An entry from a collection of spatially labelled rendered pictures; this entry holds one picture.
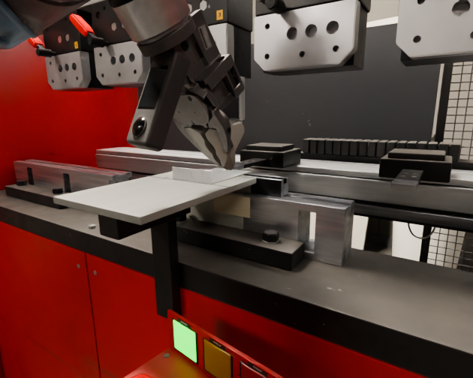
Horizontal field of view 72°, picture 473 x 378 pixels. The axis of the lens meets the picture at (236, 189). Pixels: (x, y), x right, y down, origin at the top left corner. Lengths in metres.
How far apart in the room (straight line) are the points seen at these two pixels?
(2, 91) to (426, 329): 1.27
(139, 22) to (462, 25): 0.35
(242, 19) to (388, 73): 0.52
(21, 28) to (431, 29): 0.42
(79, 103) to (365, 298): 1.24
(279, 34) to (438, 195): 0.44
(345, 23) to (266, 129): 0.70
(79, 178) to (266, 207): 0.55
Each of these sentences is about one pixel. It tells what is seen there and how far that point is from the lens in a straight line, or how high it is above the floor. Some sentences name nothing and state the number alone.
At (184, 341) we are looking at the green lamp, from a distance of 0.49.
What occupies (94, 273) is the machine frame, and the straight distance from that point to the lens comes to 0.76.
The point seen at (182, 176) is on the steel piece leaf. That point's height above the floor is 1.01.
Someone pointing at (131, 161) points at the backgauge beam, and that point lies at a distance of 1.18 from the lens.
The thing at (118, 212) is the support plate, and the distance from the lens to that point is 0.41.
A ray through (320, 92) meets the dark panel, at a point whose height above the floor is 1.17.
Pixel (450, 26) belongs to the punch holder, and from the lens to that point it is 0.47.
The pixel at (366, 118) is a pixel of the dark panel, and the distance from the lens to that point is 1.03.
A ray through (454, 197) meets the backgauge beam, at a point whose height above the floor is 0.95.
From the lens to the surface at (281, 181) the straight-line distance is 0.56.
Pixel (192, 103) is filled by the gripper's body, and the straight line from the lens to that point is 0.42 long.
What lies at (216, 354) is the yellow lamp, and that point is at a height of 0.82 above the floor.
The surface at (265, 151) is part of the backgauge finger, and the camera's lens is 0.79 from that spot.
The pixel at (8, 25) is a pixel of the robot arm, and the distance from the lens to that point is 0.33.
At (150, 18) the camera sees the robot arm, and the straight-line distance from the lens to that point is 0.38.
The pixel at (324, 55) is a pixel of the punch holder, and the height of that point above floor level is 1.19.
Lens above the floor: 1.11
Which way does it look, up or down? 13 degrees down
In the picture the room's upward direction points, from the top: 1 degrees counter-clockwise
